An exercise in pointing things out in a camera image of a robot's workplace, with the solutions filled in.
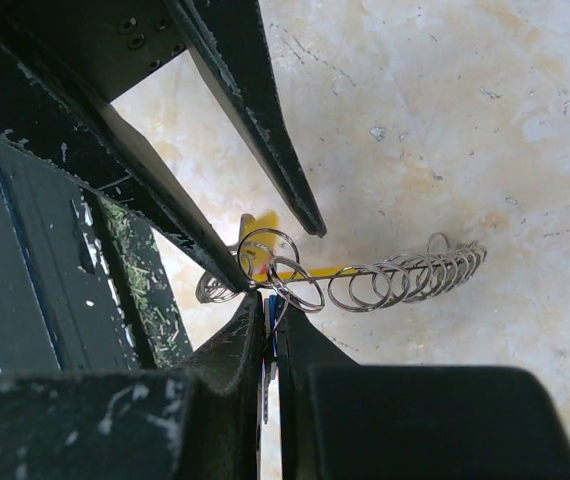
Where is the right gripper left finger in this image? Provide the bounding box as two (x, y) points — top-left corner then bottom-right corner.
(0, 292), (264, 479)

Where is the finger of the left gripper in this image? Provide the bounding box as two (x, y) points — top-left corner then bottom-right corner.
(165, 0), (327, 237)

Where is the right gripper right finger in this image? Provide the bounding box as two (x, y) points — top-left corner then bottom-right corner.
(277, 302), (570, 479)

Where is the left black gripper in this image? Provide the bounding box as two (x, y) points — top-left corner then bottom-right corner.
(0, 1), (249, 292)

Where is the blue key tag with key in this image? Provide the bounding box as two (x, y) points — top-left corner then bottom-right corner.
(260, 295), (289, 425)

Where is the metal key organizer ring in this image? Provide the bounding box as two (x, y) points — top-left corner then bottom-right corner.
(195, 213), (489, 315)

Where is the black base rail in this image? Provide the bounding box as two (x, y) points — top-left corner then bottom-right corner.
(0, 143), (192, 372)

